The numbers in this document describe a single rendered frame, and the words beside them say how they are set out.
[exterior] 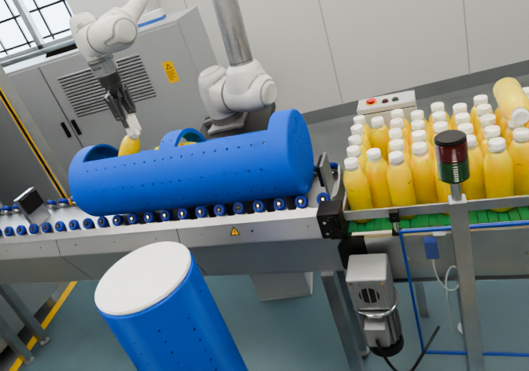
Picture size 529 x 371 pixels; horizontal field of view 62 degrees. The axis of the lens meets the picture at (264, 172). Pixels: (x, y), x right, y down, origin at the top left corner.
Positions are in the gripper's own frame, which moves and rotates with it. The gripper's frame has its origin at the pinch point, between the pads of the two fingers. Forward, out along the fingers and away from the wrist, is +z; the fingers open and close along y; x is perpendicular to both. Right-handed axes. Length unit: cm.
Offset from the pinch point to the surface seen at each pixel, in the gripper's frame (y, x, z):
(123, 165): 15.4, 1.0, 8.9
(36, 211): 3, -65, 28
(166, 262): 50, 29, 26
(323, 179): 12, 68, 29
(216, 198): 18.3, 32.4, 25.9
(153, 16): -145, -55, -28
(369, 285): 42, 81, 47
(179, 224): 16.2, 12.6, 36.0
